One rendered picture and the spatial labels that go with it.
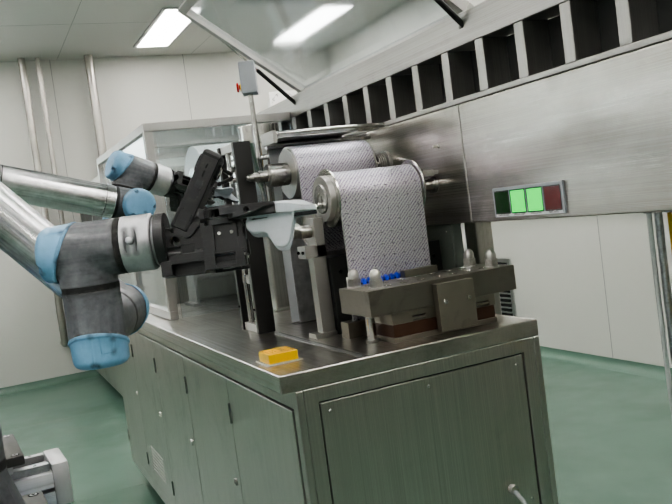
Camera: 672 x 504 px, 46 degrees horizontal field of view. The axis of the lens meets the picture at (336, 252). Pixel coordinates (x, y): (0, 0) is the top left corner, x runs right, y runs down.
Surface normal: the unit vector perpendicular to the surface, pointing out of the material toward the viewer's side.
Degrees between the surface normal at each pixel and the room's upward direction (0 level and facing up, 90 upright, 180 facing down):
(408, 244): 90
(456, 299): 90
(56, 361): 90
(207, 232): 82
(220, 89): 90
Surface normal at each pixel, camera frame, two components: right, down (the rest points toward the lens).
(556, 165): -0.90, 0.14
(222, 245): 0.01, -0.08
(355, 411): 0.41, 0.00
